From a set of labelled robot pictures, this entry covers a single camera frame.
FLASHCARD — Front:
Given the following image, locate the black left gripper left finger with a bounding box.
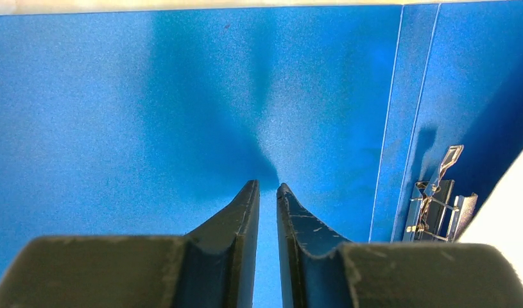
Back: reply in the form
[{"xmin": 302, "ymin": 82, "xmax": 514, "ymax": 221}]
[{"xmin": 0, "ymin": 180, "xmax": 260, "ymax": 307}]

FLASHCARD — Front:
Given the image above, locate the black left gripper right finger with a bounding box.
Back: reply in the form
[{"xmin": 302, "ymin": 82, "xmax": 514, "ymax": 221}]
[{"xmin": 277, "ymin": 184, "xmax": 523, "ymax": 307}]

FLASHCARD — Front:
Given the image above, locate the blue plastic file folder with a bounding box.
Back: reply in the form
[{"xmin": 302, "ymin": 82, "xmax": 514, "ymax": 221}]
[{"xmin": 0, "ymin": 1, "xmax": 523, "ymax": 307}]

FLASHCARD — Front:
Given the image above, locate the white printed paper stack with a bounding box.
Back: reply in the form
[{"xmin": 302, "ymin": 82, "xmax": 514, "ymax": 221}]
[{"xmin": 459, "ymin": 150, "xmax": 523, "ymax": 285}]

